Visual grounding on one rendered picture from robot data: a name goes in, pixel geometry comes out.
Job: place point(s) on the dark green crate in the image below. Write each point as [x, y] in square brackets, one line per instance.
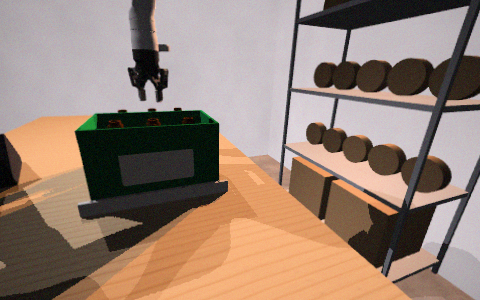
[140, 158]

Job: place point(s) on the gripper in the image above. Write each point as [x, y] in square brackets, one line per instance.
[148, 60]

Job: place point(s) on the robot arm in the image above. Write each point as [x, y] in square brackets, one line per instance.
[142, 26]

